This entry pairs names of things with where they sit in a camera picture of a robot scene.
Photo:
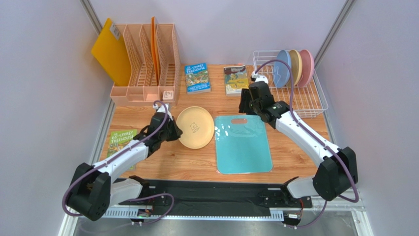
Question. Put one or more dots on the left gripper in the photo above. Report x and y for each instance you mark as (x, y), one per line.
(177, 132)

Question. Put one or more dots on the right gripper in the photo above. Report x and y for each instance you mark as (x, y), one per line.
(248, 102)

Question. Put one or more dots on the yellow plate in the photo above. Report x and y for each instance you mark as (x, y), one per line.
(197, 126)
(296, 67)

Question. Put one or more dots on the blue plate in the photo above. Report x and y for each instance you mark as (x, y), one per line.
(281, 74)

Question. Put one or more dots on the pink plate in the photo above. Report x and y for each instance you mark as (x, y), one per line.
(307, 68)

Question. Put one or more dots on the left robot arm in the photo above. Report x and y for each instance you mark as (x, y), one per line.
(94, 188)

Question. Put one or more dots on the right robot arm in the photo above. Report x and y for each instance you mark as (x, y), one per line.
(336, 167)

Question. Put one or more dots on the yellow cover book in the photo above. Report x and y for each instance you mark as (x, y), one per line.
(235, 79)

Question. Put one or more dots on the small white box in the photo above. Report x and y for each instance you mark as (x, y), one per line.
(168, 95)

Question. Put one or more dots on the teal cutting board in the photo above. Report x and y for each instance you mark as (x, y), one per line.
(242, 145)

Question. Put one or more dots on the blue treehouse book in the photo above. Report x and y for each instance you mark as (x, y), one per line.
(197, 78)

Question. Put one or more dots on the green treehouse book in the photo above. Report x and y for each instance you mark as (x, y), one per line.
(119, 139)

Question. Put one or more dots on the pink file organizer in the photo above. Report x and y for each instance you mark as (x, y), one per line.
(142, 89)

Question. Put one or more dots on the orange folder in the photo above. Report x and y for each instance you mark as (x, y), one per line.
(154, 49)

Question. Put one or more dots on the yellow cutting board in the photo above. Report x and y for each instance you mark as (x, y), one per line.
(110, 51)

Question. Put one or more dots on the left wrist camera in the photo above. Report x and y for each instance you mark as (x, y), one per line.
(161, 107)

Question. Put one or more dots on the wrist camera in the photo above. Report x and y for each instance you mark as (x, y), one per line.
(259, 78)
(161, 107)

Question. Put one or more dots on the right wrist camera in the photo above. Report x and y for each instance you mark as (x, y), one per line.
(259, 78)

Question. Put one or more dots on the white wire dish rack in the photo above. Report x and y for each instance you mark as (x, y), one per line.
(291, 74)

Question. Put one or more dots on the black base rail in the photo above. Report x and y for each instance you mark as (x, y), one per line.
(200, 198)

